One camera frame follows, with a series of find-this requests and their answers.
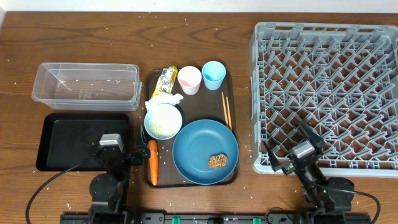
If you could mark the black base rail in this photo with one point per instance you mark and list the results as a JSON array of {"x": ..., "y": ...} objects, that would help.
[{"x": 159, "y": 218}]

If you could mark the light blue rice bowl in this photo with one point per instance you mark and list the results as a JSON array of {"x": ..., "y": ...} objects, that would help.
[{"x": 163, "y": 121}]

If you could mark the pink white cup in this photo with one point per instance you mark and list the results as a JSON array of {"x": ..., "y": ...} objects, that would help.
[{"x": 189, "y": 78}]

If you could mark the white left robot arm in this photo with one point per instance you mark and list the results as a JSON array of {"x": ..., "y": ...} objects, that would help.
[{"x": 109, "y": 190}]

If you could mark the clear plastic bin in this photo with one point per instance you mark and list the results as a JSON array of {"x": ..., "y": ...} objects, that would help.
[{"x": 88, "y": 86}]

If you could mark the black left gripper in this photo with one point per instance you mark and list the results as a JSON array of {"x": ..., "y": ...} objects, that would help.
[{"x": 143, "y": 150}]

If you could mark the black waste tray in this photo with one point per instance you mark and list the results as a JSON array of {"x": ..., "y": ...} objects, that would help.
[{"x": 69, "y": 138}]

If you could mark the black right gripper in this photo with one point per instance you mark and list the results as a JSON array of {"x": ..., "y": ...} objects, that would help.
[{"x": 276, "y": 165}]

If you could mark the colourful snack wrapper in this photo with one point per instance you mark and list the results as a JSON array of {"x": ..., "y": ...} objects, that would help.
[{"x": 166, "y": 81}]

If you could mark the blue plate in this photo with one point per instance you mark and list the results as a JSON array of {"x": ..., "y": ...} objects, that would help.
[{"x": 194, "y": 146}]

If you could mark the grey dishwasher rack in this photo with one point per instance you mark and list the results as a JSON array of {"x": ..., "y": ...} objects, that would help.
[{"x": 340, "y": 79}]

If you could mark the orange carrot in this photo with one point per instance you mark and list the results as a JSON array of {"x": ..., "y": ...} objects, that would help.
[{"x": 153, "y": 162}]

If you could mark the brown walnut cookie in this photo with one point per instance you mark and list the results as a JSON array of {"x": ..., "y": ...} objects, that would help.
[{"x": 218, "y": 161}]

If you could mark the light blue cup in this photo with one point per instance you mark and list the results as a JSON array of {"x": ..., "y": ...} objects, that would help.
[{"x": 213, "y": 74}]

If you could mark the white tissue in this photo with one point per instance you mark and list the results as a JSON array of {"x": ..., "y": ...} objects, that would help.
[{"x": 163, "y": 98}]

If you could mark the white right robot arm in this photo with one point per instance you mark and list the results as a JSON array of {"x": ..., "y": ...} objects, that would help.
[{"x": 331, "y": 197}]

